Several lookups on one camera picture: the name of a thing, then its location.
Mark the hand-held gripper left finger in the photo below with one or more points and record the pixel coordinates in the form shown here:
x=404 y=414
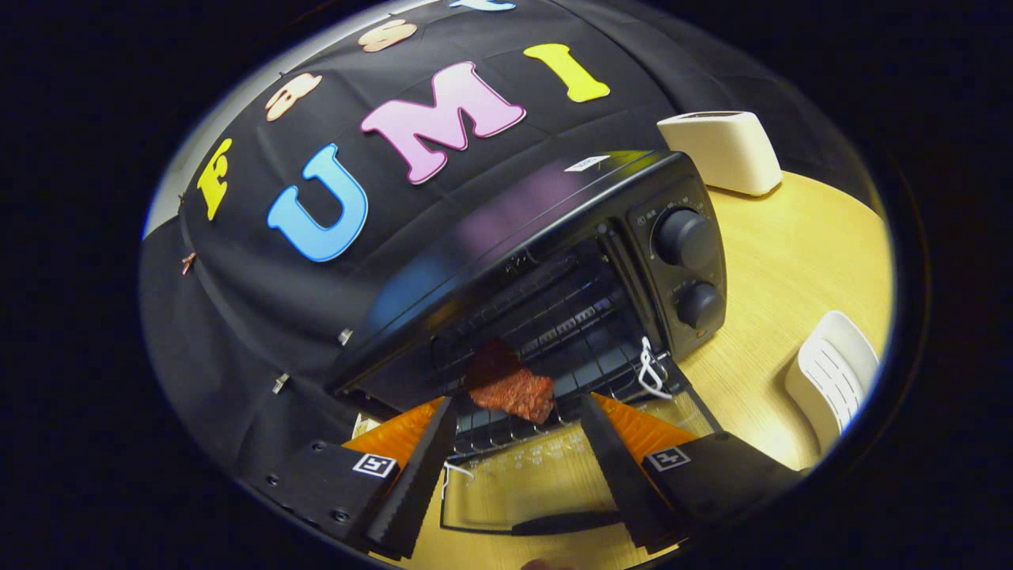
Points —
x=419 y=483

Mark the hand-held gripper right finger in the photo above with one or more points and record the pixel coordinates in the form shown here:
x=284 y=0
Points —
x=617 y=475

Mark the white toaster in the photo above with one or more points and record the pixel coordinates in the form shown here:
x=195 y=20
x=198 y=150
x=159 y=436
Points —
x=724 y=150

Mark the white ridged plate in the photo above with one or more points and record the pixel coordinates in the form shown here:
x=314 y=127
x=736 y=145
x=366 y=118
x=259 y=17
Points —
x=831 y=372

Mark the black toaster oven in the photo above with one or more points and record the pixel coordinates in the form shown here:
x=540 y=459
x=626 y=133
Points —
x=514 y=229

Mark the pink cloth clip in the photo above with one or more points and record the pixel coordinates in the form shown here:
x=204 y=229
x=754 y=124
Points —
x=188 y=261

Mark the small silver clip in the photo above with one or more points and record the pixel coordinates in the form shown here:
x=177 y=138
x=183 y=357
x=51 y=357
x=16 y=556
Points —
x=280 y=383

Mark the reddish brown meat slice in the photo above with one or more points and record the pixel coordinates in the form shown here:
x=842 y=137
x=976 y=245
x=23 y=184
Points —
x=514 y=392

